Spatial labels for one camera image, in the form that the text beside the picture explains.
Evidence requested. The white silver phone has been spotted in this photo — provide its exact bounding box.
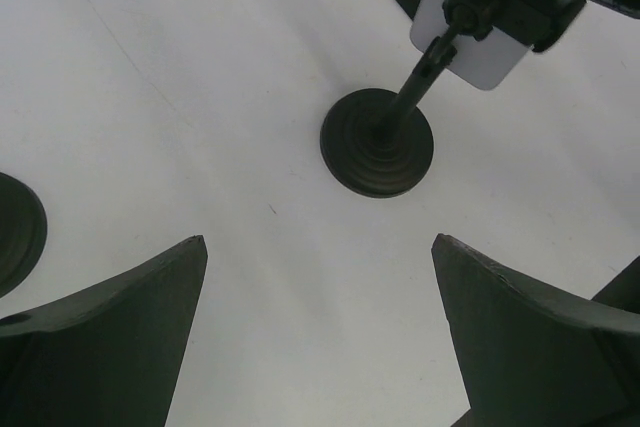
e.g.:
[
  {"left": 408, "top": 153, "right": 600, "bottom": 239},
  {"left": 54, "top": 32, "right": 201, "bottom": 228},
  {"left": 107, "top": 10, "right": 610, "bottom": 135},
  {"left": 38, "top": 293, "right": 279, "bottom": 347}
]
[{"left": 409, "top": 0, "right": 531, "bottom": 91}]

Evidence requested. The black stand holding purple phone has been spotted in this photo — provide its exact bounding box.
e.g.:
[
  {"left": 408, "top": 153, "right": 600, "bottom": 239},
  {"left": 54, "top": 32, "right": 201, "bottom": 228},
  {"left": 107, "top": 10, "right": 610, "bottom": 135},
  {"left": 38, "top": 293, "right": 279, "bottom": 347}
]
[{"left": 1, "top": 173, "right": 47, "bottom": 297}]

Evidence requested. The black stand holding white phone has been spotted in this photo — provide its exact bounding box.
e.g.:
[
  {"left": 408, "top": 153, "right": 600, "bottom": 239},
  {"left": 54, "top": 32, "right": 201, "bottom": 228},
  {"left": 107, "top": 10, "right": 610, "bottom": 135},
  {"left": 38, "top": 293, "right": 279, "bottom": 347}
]
[{"left": 320, "top": 0, "right": 503, "bottom": 198}]

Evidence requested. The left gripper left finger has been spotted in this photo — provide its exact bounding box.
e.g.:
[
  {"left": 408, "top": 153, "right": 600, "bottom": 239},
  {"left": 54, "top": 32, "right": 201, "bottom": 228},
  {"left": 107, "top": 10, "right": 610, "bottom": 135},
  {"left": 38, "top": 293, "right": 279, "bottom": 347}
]
[{"left": 1, "top": 236, "right": 207, "bottom": 426}]

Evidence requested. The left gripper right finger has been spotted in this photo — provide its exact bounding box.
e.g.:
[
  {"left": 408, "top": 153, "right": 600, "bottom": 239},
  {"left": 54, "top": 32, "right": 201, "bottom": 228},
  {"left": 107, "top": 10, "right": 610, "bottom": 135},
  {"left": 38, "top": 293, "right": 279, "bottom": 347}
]
[{"left": 431, "top": 234, "right": 639, "bottom": 426}]

